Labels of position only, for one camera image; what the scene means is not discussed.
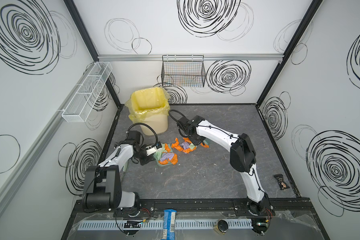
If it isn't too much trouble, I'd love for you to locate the green plastic dustpan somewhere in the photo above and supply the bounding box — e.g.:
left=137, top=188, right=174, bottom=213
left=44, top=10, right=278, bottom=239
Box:
left=154, top=144, right=179, bottom=167

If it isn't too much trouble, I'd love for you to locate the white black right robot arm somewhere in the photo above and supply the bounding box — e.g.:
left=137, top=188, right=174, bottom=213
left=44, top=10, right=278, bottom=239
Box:
left=169, top=110, right=271, bottom=216

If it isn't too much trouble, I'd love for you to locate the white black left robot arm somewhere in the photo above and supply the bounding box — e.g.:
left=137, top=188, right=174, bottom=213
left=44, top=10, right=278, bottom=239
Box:
left=82, top=123, right=162, bottom=216

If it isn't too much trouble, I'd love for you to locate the purple crumpled paper scrap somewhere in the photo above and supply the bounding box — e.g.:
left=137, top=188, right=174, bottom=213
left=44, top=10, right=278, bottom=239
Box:
left=181, top=142, right=190, bottom=150

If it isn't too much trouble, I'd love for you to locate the orange far paper scrap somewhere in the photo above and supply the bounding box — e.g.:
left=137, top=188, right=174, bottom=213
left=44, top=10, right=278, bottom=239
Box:
left=201, top=143, right=210, bottom=148

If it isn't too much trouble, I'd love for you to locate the purple front paper scrap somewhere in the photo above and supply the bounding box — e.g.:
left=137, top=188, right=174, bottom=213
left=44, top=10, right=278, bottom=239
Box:
left=160, top=153, right=175, bottom=163

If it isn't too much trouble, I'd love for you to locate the orange crumpled paper scrap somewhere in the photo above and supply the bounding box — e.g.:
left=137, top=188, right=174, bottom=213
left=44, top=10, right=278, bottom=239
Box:
left=164, top=144, right=172, bottom=153

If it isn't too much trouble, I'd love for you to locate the cream plastic trash bin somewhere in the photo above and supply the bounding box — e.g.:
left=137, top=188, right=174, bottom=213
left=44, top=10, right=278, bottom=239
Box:
left=141, top=114, right=168, bottom=135

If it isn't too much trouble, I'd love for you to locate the orange front right scrap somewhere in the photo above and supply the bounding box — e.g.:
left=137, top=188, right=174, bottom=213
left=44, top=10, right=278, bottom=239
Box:
left=159, top=154, right=178, bottom=166

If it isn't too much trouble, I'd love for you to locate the yellow plastic bin liner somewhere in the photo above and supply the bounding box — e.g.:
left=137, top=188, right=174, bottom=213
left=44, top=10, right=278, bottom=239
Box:
left=125, top=87, right=170, bottom=123

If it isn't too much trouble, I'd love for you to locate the blue snack packet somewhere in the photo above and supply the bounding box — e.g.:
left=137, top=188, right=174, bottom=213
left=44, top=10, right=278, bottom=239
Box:
left=162, top=209, right=177, bottom=240

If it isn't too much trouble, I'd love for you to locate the black round knob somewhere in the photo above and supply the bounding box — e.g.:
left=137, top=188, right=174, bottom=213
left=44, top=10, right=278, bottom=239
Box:
left=215, top=220, right=229, bottom=234

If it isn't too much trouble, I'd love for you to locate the black small wrapper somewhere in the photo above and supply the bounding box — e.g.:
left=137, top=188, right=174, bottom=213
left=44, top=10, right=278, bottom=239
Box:
left=274, top=174, right=290, bottom=190

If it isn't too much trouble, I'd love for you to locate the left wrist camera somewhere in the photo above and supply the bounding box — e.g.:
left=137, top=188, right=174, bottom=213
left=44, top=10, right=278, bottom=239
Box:
left=145, top=143, right=162, bottom=156

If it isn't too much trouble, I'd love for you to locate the black wire wall basket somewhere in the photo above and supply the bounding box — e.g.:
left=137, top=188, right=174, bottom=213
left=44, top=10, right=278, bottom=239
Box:
left=161, top=55, right=207, bottom=88

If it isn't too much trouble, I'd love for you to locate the white wire wall shelf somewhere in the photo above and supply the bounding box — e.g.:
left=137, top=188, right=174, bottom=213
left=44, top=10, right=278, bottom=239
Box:
left=62, top=62, right=113, bottom=123

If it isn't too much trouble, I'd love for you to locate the white slotted cable duct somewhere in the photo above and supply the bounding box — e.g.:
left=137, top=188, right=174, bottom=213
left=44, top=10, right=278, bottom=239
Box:
left=76, top=218, right=254, bottom=231

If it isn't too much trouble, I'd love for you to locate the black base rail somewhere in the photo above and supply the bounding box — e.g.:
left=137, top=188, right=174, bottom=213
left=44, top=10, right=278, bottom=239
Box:
left=71, top=198, right=314, bottom=218

